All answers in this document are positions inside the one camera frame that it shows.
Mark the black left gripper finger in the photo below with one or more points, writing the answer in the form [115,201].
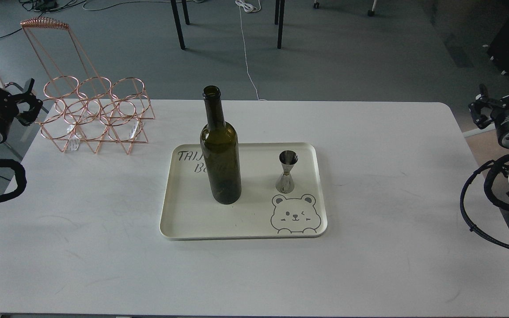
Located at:
[25,90]
[28,117]

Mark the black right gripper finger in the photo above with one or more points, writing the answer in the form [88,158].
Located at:
[484,100]
[482,121]

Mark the dark green wine bottle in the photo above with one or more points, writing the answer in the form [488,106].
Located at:
[220,149]

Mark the silver metal jigger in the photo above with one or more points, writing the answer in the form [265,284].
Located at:
[285,183]

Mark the black table legs left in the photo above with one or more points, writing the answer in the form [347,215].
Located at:
[178,24]

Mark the black table legs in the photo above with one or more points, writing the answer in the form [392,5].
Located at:
[279,13]
[178,24]

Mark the black table legs right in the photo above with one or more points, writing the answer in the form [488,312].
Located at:
[279,13]

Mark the cream bear serving tray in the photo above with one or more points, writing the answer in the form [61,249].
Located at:
[190,212]

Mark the copper wire bottle rack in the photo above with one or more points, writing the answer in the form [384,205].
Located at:
[88,109]

